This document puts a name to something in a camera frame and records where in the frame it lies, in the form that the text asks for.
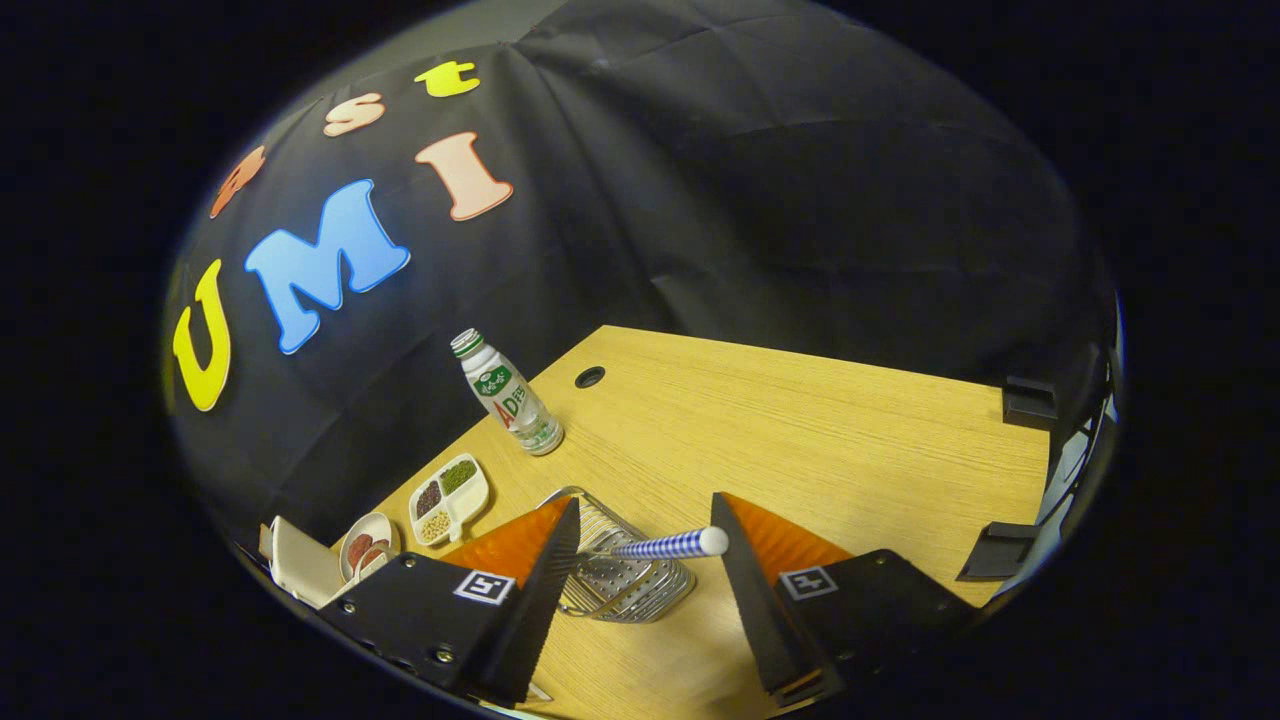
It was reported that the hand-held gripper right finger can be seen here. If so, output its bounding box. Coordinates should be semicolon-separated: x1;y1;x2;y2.
710;492;986;708

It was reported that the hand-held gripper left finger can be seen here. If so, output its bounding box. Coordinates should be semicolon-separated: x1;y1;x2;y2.
318;495;583;709

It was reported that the metal wire basket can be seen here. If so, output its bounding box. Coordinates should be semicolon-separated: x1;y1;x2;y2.
540;486;698;624

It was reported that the spoon with checked handle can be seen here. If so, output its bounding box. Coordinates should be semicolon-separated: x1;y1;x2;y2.
585;526;730;563

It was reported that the white divided bean dish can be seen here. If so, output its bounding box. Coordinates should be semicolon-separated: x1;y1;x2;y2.
408;453;491;548

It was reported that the small round white dish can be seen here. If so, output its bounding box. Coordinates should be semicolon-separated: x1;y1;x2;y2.
338;512;401;586

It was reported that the white drink bottle green label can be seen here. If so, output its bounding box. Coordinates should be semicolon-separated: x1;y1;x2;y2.
449;328;565;457

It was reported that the black backdrop cloth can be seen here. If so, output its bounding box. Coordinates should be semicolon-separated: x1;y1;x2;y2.
160;0;1116;551

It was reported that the black plastic bracket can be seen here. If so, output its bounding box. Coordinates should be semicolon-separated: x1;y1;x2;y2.
957;521;1041;583
1003;375;1059;431

